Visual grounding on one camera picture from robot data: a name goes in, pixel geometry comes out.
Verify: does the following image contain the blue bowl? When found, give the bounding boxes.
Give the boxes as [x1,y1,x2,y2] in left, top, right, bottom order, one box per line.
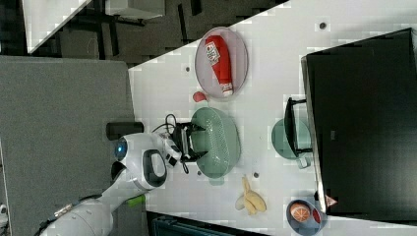
[286,200,325,236]

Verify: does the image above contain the red strawberry toy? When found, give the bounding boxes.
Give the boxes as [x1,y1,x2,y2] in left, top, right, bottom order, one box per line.
[193,91,207,103]

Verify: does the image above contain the peeled banana toy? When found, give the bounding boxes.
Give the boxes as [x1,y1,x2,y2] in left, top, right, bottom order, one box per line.
[235,176,267,215]

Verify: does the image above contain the red ketchup bottle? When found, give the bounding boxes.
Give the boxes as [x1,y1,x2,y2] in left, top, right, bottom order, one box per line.
[205,35,233,96]

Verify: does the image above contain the green mug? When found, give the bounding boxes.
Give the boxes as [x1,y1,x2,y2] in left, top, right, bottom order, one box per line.
[271,119,312,169]

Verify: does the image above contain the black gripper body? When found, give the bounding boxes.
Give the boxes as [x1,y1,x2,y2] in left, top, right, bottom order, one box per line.
[172,122,197,162]

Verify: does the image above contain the red tomato toy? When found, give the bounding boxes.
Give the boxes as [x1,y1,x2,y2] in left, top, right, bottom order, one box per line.
[312,209,322,224]

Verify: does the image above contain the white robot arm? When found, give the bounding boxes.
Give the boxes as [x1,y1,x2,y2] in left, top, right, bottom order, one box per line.
[33,122,205,236]

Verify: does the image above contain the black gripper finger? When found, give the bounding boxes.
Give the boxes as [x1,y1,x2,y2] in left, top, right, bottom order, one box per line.
[190,123,206,132]
[189,151,207,161]

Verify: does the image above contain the black toaster oven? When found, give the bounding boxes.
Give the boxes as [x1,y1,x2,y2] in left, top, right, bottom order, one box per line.
[284,29,417,225]

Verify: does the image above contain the green strainer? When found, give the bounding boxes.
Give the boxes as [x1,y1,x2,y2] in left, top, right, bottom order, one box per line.
[191,107,241,186]

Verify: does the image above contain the orange slice toy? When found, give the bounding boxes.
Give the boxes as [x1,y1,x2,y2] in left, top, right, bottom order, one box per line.
[290,203,310,222]

